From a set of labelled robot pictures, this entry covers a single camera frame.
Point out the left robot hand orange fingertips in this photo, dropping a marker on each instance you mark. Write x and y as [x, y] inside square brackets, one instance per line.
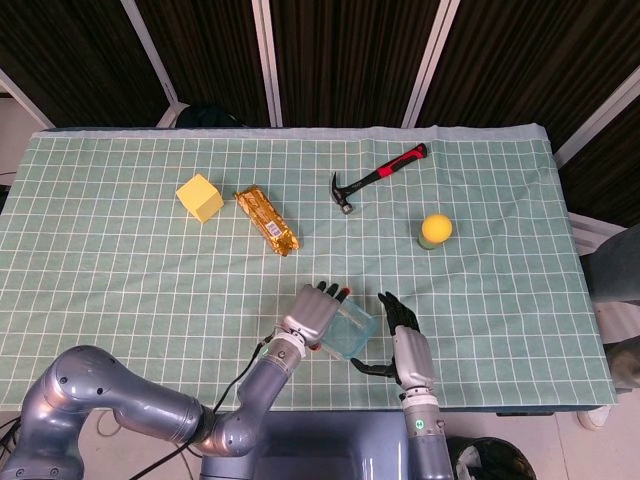
[312, 312]

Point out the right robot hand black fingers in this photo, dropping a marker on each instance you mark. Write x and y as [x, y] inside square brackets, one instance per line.
[412, 357]

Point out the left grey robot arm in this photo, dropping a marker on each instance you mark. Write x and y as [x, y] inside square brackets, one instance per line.
[125, 400]

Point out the gold foil snack package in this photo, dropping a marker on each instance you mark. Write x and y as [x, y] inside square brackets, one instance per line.
[267, 220]

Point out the small green cup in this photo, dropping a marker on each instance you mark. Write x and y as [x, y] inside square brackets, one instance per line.
[426, 244]

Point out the blue grey robot torso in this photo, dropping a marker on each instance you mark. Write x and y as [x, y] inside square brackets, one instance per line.
[325, 445]

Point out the yellow orange ball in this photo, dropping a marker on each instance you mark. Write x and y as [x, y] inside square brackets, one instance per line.
[436, 228]

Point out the black trash bin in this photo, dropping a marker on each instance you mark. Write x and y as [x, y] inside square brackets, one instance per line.
[495, 460]

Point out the black red claw hammer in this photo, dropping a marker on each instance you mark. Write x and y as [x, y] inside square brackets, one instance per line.
[372, 177]

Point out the yellow foam cube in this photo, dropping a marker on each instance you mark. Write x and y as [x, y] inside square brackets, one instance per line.
[200, 197]

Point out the green checked tablecloth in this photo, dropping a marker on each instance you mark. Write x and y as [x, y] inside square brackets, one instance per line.
[150, 275]

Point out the white shoe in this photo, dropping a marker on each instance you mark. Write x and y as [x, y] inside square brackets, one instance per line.
[595, 417]

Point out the person grey trouser leg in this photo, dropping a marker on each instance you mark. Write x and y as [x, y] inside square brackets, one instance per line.
[620, 280]

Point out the dark bag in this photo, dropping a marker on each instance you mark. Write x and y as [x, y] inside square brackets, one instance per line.
[207, 116]

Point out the white partition frame post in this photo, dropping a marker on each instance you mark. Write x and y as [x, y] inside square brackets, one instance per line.
[595, 122]
[150, 55]
[430, 60]
[25, 100]
[267, 60]

